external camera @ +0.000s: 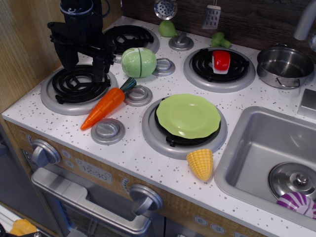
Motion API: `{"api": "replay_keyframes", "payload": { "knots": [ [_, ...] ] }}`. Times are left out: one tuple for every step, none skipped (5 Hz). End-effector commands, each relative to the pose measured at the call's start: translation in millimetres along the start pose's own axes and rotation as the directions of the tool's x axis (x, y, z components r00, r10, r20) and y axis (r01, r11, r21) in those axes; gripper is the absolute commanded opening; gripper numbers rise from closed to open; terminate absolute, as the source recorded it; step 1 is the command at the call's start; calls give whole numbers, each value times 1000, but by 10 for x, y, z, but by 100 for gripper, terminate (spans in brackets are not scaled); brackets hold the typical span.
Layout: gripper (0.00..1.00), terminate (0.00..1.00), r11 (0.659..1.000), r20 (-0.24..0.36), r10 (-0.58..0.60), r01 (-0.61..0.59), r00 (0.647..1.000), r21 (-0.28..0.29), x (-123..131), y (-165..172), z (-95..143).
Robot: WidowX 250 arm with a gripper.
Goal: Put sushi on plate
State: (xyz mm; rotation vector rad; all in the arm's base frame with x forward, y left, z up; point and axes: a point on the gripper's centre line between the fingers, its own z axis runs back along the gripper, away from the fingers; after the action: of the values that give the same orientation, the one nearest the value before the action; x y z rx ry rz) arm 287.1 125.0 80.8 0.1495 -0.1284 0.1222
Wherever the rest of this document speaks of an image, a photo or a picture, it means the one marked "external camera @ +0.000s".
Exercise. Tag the silver oven knob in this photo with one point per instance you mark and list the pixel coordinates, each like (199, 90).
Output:
(145, 200)
(44, 154)

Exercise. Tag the silver toy spatula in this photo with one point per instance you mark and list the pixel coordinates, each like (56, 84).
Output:
(212, 16)

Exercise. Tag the green toy pear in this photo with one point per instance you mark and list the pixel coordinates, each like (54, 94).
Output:
(167, 29)

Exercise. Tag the yellow toy corn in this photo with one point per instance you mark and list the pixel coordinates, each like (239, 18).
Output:
(201, 163)

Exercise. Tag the silver oven door handle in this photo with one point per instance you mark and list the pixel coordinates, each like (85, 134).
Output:
(84, 215)

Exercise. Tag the back right black burner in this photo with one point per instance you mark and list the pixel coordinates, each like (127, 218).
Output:
(198, 71)

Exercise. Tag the green toy cabbage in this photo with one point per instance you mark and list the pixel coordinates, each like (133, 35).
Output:
(138, 62)

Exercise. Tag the silver stovetop knob front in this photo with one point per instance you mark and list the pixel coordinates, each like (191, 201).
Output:
(107, 131)

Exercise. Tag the right silver oven knob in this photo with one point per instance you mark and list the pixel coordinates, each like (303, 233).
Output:
(145, 200)

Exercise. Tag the silver stovetop knob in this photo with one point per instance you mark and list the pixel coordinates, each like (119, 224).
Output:
(164, 67)
(107, 131)
(138, 96)
(181, 42)

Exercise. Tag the back left black burner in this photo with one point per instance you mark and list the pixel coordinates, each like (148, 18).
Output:
(129, 36)

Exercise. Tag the black burner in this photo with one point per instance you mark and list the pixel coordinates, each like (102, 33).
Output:
(75, 93)
(129, 36)
(156, 139)
(198, 71)

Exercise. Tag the silver stovetop knob middle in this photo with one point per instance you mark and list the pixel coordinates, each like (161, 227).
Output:
(138, 96)

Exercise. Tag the steel pot lid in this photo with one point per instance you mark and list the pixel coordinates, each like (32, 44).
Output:
(292, 177)

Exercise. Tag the silver stovetop knob back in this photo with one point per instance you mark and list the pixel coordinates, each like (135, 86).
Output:
(181, 42)

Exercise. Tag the left silver oven knob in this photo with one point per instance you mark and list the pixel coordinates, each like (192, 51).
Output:
(44, 154)

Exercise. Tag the green toy plate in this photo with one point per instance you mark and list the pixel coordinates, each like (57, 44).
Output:
(188, 116)

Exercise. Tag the silver stovetop knob upper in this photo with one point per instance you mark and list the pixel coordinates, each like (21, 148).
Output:
(164, 67)

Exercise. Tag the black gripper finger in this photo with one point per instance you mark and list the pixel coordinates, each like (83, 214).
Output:
(101, 67)
(67, 55)

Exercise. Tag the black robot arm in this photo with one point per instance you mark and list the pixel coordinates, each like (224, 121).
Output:
(86, 4)

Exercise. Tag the silver slotted ladle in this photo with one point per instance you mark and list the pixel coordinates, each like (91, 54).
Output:
(165, 9)

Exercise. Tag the silver faucet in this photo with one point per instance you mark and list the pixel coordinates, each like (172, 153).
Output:
(306, 21)

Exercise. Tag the steel pot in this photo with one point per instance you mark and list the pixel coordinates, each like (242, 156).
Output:
(282, 67)

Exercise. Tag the purple white toy onion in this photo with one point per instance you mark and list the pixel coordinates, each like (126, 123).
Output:
(299, 203)

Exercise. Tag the red white toy sushi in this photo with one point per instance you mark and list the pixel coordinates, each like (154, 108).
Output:
(221, 62)

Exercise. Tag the orange toy carrot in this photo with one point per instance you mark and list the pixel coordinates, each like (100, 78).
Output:
(108, 103)

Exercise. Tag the green toy broccoli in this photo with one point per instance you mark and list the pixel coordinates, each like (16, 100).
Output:
(218, 39)

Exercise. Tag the yellow toy on floor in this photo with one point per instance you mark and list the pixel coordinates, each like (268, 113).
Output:
(22, 227)

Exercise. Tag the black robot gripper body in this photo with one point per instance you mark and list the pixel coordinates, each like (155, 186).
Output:
(82, 30)

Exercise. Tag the silver sink basin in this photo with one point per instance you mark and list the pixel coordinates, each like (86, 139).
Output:
(262, 139)

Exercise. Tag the front left black burner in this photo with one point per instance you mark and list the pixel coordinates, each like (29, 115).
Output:
(75, 93)

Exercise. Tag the front right black burner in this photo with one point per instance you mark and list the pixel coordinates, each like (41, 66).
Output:
(156, 139)

